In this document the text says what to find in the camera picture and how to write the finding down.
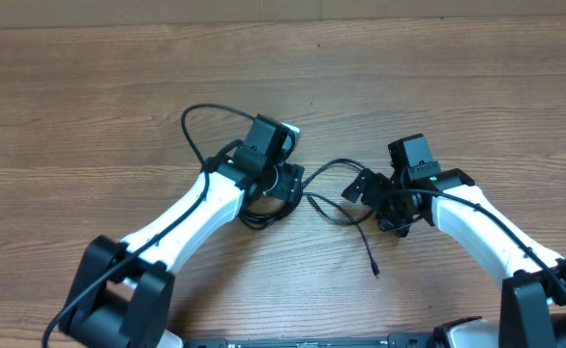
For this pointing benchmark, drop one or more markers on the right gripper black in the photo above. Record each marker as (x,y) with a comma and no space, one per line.
(378,183)

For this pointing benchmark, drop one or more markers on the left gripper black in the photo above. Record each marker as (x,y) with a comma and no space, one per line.
(287,187)

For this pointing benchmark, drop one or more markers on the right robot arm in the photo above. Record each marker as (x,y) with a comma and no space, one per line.
(530,277)

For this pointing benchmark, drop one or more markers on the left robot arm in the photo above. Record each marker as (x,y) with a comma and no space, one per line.
(121,292)

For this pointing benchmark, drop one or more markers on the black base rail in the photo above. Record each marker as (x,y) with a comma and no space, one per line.
(393,340)

